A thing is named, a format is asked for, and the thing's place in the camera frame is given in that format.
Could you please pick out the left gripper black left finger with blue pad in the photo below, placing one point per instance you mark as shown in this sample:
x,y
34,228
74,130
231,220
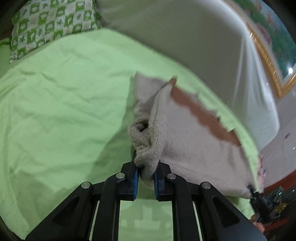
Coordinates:
x,y
129,186

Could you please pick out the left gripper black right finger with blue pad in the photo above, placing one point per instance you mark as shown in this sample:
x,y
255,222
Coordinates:
x,y
162,187

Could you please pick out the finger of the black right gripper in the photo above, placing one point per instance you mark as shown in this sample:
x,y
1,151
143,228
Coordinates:
x,y
252,190

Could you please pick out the beige knit sweater brown trim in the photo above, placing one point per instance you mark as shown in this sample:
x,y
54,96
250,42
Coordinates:
x,y
171,126

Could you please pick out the person's right hand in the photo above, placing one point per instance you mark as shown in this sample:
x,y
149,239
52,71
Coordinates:
x,y
259,225

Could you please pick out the pink cloth at bed edge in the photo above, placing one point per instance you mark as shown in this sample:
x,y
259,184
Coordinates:
x,y
261,173

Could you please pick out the light green bed sheet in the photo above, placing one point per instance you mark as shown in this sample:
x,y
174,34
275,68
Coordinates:
x,y
65,111

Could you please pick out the striped grey white duvet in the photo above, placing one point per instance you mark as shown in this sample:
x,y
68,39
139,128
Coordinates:
x,y
211,40

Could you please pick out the gold framed painting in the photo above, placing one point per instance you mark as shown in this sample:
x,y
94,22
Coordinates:
x,y
273,41

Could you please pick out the green white patterned pillow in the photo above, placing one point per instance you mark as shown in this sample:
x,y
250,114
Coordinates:
x,y
39,22

